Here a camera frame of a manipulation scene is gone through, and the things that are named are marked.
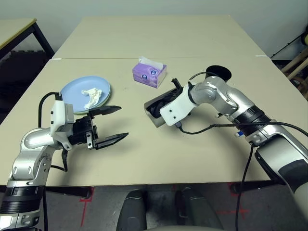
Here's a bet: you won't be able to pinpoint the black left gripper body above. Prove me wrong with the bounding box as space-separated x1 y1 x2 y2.
68 115 99 150

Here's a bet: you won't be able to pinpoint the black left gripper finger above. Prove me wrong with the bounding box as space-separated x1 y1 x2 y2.
88 105 122 119
94 132 129 151

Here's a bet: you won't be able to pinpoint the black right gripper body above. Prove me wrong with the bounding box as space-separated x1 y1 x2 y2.
164 77 183 104

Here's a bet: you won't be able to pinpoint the white tissue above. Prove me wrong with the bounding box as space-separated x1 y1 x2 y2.
81 88 103 109

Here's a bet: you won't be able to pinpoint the black sunglasses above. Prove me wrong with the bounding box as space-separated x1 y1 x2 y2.
147 94 180 119

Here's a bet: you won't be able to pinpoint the blue plastic plate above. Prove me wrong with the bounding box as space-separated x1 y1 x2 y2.
60 76 112 114

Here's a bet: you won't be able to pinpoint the grey glasses case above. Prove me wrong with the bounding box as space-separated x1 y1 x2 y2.
144 88 184 128

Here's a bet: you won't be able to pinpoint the purple tissue pack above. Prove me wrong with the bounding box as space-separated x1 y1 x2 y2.
132 56 167 89

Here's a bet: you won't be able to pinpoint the black plastic cup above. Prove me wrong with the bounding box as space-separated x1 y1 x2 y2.
205 64 232 81

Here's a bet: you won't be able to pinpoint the grey robot left leg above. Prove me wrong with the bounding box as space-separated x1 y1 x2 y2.
116 189 148 231

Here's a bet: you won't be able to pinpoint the grey robot leg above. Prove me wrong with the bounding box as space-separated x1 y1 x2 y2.
116 189 148 231
175 188 225 231

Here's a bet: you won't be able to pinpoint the black foam floor mat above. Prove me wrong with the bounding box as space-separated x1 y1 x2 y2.
0 49 54 115

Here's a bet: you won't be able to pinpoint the grey robot right leg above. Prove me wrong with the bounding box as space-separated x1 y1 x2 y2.
175 188 225 231

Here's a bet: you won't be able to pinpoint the black tripod rod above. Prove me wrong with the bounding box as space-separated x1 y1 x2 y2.
269 33 304 59

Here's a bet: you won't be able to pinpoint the side table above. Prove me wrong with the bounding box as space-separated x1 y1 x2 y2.
0 17 56 61

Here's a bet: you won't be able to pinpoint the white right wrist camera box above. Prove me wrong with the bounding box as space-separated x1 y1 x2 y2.
159 84 197 127

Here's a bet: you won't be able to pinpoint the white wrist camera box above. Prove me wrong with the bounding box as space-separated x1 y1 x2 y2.
50 99 75 151
159 84 197 127

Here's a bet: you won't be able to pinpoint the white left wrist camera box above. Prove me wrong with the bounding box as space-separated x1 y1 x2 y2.
50 99 75 151

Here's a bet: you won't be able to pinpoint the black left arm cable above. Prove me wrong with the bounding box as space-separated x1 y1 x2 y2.
38 91 68 231

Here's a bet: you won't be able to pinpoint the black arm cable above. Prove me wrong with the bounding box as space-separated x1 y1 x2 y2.
176 70 308 231
38 91 68 231

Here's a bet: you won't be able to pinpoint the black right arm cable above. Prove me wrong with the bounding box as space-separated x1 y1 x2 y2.
176 70 308 231

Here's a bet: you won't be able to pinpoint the wooden chair frame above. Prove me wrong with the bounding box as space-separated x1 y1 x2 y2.
281 50 308 88

